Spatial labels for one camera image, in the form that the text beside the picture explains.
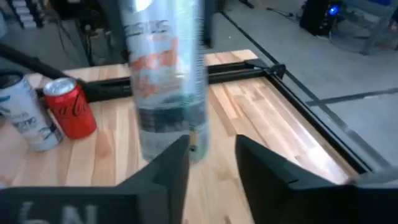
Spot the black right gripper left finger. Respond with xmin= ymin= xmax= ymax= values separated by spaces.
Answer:
xmin=119 ymin=135 xmax=190 ymax=224

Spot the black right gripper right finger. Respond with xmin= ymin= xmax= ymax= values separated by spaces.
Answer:
xmin=235 ymin=136 xmax=357 ymax=224

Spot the Celsius Peach Vibe can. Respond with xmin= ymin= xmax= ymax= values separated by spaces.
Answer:
xmin=119 ymin=0 xmax=210 ymax=164

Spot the red cola can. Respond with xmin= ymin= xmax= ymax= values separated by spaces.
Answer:
xmin=42 ymin=77 xmax=98 ymax=140

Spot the Celsius Arctic Vibe can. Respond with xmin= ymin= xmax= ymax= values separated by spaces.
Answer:
xmin=0 ymin=70 xmax=65 ymax=152

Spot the black computer blue light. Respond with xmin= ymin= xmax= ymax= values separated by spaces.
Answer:
xmin=300 ymin=0 xmax=343 ymax=37

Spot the grey metal stand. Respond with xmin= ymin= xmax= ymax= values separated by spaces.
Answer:
xmin=329 ymin=0 xmax=398 ymax=57

